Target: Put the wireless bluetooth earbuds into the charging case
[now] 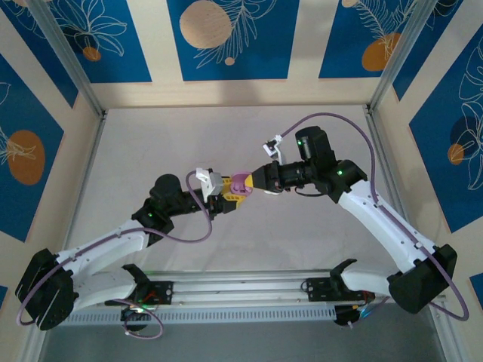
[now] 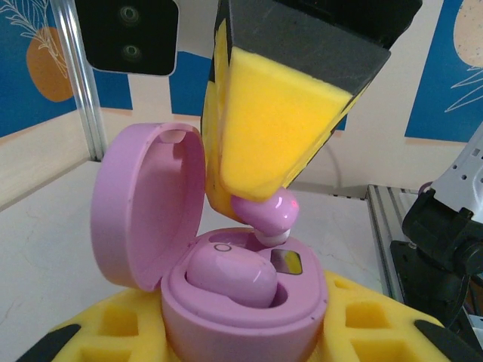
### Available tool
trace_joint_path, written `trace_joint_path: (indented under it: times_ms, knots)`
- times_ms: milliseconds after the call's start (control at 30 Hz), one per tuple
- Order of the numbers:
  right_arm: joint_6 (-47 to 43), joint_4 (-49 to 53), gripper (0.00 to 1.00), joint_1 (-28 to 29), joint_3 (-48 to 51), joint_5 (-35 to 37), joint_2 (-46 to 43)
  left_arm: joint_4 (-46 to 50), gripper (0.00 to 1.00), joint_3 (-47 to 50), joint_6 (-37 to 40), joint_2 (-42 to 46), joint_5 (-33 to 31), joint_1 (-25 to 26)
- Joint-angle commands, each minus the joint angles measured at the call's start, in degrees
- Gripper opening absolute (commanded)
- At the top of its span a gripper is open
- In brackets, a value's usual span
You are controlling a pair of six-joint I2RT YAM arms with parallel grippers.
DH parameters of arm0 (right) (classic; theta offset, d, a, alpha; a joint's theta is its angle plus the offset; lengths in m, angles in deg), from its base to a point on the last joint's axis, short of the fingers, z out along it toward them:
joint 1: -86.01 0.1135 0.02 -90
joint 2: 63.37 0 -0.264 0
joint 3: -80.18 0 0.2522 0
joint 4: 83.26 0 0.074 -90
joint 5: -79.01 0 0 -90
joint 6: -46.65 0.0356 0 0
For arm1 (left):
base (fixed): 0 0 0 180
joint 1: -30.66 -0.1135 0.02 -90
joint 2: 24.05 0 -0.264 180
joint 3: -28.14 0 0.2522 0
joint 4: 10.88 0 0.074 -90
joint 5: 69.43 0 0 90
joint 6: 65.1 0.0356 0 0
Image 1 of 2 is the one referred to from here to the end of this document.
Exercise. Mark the purple earbud charging case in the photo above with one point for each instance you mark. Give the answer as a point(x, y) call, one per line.
point(237, 183)

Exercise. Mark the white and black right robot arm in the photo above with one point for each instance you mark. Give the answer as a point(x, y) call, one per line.
point(373, 226)

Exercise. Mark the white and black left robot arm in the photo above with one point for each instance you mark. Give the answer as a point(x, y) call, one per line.
point(98, 249)

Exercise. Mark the blue panel dark blue circle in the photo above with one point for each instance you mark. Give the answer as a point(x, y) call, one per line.
point(434, 151)

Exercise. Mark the blue panel fern orange circle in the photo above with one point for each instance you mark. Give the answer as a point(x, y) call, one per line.
point(347, 37)

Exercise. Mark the blue panel large peach circle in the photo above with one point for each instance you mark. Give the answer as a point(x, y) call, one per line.
point(264, 37)

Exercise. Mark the blue panel large orange circle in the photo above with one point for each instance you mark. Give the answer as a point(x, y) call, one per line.
point(19, 113)

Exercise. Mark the aluminium table edge rail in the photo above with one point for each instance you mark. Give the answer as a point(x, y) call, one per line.
point(88, 169)
point(375, 116)

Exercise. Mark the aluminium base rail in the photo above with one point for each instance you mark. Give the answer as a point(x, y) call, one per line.
point(241, 288)

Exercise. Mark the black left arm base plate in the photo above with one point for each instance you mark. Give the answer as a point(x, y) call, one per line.
point(162, 292)

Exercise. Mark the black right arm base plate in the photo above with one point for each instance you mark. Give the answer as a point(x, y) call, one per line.
point(317, 289)

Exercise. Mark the aluminium corner post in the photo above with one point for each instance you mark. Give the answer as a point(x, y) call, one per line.
point(76, 71)
point(400, 56)

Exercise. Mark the blue floral wall panel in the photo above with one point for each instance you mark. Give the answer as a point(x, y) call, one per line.
point(37, 66)
point(424, 49)
point(113, 37)

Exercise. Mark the small blue wall panel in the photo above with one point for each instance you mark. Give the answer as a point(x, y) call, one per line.
point(3, 298)
point(477, 286)

